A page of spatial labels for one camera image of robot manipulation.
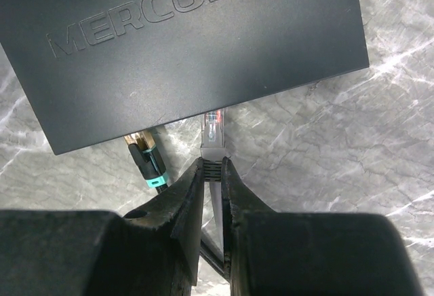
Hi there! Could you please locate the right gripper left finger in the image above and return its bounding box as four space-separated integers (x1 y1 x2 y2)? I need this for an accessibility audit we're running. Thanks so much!
1 158 204 295

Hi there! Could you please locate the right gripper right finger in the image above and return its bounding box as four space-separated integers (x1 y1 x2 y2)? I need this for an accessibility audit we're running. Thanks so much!
221 158 423 295

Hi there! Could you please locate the black ethernet cable with plug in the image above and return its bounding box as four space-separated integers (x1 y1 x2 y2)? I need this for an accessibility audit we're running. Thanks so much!
123 130 226 276

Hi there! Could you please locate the grey thin cable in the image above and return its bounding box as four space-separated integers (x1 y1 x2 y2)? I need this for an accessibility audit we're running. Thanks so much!
199 108 227 253

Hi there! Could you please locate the black network switch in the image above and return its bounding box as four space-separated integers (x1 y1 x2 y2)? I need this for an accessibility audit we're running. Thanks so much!
1 0 370 155

